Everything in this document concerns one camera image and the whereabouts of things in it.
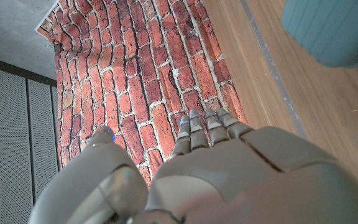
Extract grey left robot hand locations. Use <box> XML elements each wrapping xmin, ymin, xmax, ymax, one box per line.
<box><xmin>28</xmin><ymin>108</ymin><xmax>358</xmax><ymax>224</ymax></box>

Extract grey tape line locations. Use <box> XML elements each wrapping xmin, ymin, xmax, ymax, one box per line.
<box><xmin>239</xmin><ymin>0</ymin><xmax>307</xmax><ymax>139</ymax></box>

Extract red brick print backdrop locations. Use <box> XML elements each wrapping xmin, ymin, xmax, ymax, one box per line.
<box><xmin>35</xmin><ymin>0</ymin><xmax>249</xmax><ymax>187</ymax></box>

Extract teal rectangular sponge block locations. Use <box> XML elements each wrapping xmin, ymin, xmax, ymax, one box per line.
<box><xmin>280</xmin><ymin>0</ymin><xmax>358</xmax><ymax>69</ymax></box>

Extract grey perforated panel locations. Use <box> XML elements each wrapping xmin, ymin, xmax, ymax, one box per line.
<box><xmin>0</xmin><ymin>70</ymin><xmax>33</xmax><ymax>224</ymax></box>
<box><xmin>27</xmin><ymin>79</ymin><xmax>59</xmax><ymax>203</ymax></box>

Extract small metal backdrop clip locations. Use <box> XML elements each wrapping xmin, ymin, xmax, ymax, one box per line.
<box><xmin>45</xmin><ymin>43</ymin><xmax>62</xmax><ymax>53</ymax></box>

